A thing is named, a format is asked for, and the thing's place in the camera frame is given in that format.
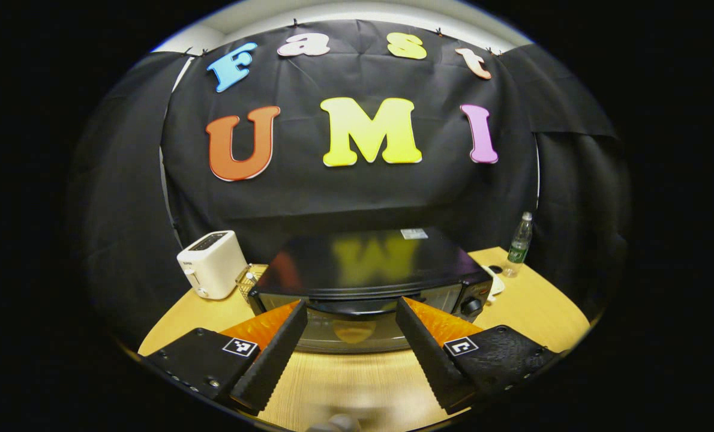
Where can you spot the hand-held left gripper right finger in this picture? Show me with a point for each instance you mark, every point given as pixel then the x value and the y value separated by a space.
pixel 429 360

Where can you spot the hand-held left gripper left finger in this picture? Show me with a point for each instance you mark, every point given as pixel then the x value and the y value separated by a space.
pixel 273 360

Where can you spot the black electric oven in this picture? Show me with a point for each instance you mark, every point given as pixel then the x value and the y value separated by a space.
pixel 363 264

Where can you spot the white divided dish with grains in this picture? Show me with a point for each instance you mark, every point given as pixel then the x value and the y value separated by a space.
pixel 496 285

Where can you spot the white toaster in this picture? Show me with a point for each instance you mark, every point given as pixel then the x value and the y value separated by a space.
pixel 213 267

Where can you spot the clear plastic water bottle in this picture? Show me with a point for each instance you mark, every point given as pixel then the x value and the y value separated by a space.
pixel 518 249

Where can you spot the black backdrop cloth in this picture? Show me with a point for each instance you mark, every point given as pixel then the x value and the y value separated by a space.
pixel 357 192

